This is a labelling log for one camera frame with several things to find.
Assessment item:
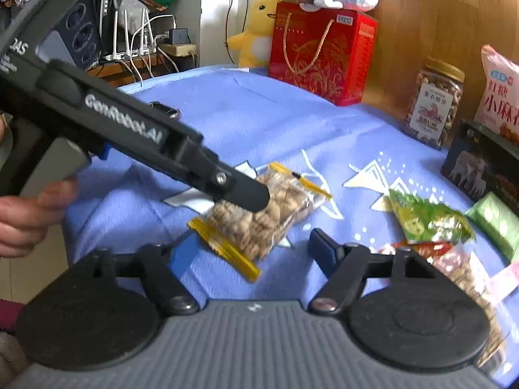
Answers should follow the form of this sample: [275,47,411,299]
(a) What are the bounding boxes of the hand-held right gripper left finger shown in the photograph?
[83,230,203,315]

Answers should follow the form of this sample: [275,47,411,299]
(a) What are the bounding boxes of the yellow duck plush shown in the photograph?
[226,0,282,69]

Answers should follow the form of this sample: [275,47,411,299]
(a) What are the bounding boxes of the white router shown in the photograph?
[101,8,157,62]

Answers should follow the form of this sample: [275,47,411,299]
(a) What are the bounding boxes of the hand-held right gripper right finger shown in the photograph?
[308,228,436,315]

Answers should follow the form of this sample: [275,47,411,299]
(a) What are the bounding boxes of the clear nut jar gold lid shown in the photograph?
[403,57,465,150]

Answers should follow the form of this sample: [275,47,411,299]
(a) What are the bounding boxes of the large pink snack bag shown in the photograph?
[472,44,519,148]

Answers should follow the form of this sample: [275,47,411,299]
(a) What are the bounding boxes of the red-topped clear nut packet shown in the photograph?
[377,241,508,373]

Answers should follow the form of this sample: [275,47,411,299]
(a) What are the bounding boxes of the black upright modem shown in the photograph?
[95,0,121,60]

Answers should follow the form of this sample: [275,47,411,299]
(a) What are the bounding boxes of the black smartphone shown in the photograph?
[149,103,180,119]

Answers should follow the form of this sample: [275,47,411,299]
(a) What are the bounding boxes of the green snack packet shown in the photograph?
[387,188,476,249]

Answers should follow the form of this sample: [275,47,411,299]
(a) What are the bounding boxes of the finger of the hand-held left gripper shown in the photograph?
[178,146,271,214]

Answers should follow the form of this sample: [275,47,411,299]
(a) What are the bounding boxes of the blue printed cloth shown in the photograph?
[61,64,519,389]

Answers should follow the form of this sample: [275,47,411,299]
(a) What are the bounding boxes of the clear pistachio bag yellow edges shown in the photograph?
[188,161,333,282]

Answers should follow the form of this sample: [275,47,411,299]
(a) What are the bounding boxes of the person's left hand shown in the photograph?
[0,177,80,258]

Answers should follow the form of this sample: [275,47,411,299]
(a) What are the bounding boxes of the small pink snack packet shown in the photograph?
[484,263,519,305]

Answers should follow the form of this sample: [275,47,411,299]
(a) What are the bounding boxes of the red gift box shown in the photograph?
[268,2,379,107]

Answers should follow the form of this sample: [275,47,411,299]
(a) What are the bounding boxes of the wooden side table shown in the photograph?
[86,54,200,88]

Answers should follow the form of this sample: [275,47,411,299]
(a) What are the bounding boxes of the black tin box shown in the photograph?
[440,119,519,216]

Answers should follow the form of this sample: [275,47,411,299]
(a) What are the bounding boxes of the beige power strip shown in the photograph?
[159,42,199,58]

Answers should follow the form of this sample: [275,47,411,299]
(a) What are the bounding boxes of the light green snack box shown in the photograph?
[464,192,519,265]

